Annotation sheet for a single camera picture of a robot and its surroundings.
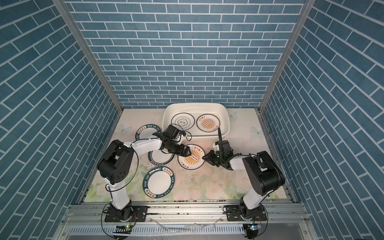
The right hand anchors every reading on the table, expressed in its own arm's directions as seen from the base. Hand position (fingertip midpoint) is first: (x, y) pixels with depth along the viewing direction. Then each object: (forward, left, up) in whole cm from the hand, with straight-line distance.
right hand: (201, 156), depth 92 cm
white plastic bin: (+39, +7, +2) cm, 40 cm away
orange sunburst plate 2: (-2, +4, -2) cm, 5 cm away
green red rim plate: (-3, +27, 0) cm, 27 cm away
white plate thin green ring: (+28, +16, -1) cm, 33 cm away
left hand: (+2, +10, +1) cm, 10 cm away
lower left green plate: (-17, +23, -1) cm, 29 cm away
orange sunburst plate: (+29, -3, -1) cm, 29 cm away
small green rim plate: (+14, +47, -1) cm, 49 cm away
